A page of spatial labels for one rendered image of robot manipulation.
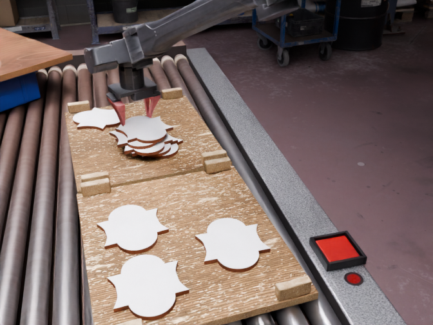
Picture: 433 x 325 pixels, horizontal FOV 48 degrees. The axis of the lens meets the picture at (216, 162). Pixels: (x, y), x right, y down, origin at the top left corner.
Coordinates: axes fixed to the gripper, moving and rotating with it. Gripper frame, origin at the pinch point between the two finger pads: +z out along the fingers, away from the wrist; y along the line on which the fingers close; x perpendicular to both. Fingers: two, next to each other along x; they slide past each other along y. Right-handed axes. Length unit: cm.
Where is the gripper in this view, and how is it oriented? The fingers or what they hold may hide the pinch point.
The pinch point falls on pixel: (135, 119)
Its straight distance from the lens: 123.6
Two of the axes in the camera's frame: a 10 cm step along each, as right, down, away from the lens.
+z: 0.0, 8.4, 5.3
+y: -8.4, 2.9, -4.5
